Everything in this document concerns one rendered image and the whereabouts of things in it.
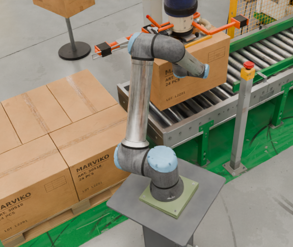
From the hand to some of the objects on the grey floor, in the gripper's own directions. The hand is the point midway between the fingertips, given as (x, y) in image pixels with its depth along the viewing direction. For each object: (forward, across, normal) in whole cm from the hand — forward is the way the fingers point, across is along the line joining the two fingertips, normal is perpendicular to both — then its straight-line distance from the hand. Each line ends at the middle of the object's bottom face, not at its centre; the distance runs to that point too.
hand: (147, 33), depth 256 cm
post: (-49, -120, -47) cm, 138 cm away
